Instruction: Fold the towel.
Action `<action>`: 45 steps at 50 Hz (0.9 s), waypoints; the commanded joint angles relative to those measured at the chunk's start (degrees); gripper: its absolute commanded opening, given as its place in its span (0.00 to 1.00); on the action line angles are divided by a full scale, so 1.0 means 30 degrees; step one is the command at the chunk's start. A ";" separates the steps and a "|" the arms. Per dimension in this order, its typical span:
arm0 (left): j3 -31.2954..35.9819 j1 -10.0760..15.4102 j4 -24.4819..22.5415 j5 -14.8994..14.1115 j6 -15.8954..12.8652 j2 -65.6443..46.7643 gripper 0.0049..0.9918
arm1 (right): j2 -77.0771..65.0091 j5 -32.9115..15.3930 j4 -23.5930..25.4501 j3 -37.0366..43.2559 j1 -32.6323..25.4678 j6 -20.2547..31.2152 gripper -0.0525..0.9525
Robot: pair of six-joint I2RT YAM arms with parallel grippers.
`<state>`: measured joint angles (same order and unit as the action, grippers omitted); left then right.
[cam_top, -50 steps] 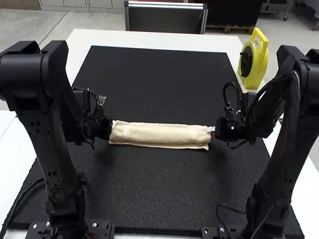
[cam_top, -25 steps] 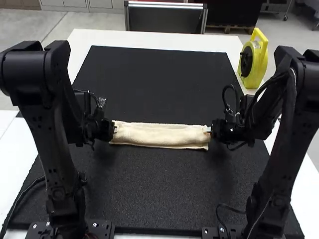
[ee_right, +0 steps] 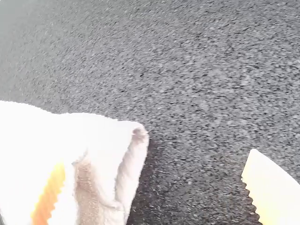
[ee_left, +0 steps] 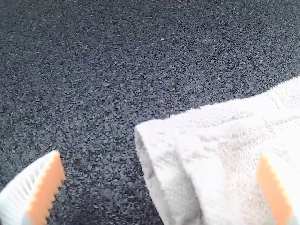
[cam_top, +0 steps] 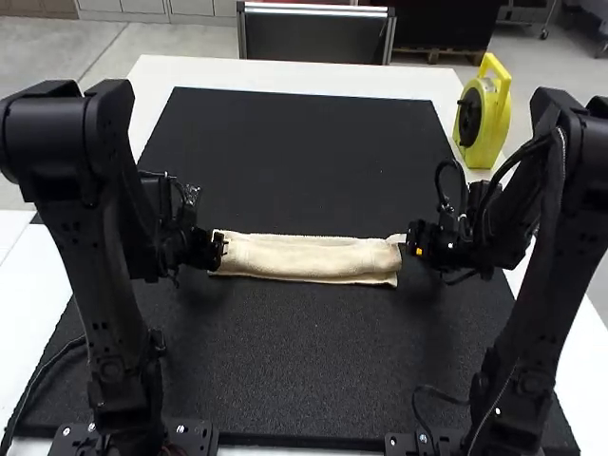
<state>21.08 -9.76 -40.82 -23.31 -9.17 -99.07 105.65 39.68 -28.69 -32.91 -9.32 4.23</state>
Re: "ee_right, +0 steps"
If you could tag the black mat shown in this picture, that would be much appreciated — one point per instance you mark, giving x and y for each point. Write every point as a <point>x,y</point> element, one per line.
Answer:
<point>187,70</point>

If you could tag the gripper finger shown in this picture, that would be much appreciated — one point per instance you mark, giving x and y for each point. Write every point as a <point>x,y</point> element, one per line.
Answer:
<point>48,197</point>
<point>274,194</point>

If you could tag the pale towel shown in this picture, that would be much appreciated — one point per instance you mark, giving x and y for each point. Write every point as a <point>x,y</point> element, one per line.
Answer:
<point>89,150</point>

